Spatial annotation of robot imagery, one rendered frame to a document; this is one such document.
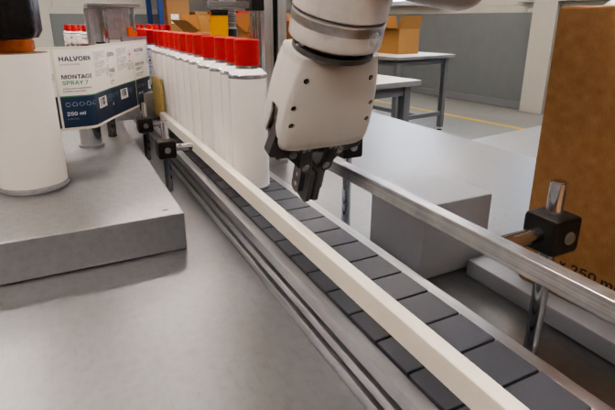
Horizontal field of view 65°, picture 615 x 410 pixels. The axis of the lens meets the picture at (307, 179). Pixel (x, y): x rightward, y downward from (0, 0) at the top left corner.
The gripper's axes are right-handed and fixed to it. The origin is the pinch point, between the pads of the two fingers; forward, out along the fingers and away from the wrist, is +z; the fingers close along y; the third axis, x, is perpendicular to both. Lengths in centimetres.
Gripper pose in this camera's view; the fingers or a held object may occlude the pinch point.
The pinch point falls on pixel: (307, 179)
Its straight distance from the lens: 52.6
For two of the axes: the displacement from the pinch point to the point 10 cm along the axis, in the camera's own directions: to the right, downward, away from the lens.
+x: 4.2, 5.9, -6.9
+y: -8.9, 1.4, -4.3
